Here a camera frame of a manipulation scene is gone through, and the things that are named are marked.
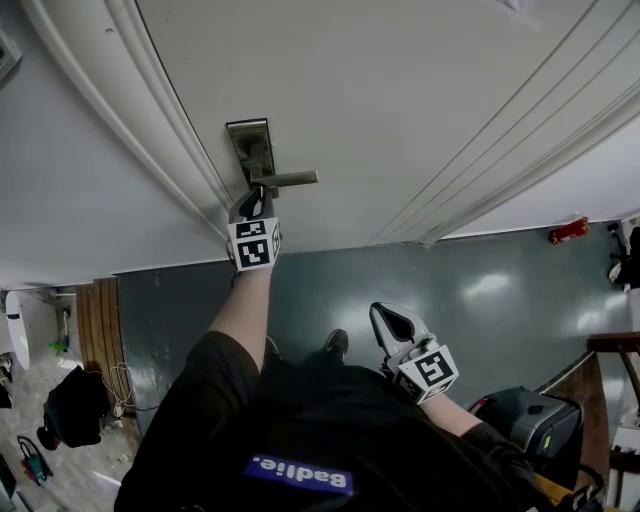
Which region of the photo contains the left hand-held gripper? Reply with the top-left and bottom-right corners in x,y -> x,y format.
225,187 -> 284,274

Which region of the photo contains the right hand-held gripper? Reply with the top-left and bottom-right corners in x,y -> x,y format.
368,301 -> 460,405

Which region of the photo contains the person's right forearm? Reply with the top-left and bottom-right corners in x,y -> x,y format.
418,397 -> 485,441

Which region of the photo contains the person's left forearm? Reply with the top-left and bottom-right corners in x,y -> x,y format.
206,264 -> 275,374

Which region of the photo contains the metal door lock plate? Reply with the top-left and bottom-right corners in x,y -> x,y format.
225,117 -> 281,199

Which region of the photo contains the person's black right shoe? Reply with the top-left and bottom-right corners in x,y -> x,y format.
324,328 -> 350,364

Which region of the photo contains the person's black shirt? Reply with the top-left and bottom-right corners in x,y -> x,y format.
113,329 -> 556,512

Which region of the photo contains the black grey equipment case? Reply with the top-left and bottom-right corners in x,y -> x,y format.
469,387 -> 584,489

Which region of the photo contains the brown wooden slat panel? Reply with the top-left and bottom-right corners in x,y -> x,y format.
75,277 -> 134,416

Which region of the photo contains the red fire extinguisher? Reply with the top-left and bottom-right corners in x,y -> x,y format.
548,216 -> 590,246

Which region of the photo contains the black tripod equipment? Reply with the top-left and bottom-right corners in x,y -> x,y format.
606,217 -> 640,292

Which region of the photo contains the black bag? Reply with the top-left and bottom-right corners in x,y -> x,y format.
37,364 -> 111,451

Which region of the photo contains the white oval appliance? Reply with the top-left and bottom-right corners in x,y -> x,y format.
3,290 -> 31,371

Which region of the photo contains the red teal power tool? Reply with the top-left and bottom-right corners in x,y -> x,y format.
17,435 -> 54,486

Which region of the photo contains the metal door handle lever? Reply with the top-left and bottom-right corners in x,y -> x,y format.
249,169 -> 320,191

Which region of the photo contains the white coiled cable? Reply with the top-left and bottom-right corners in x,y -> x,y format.
102,362 -> 136,419

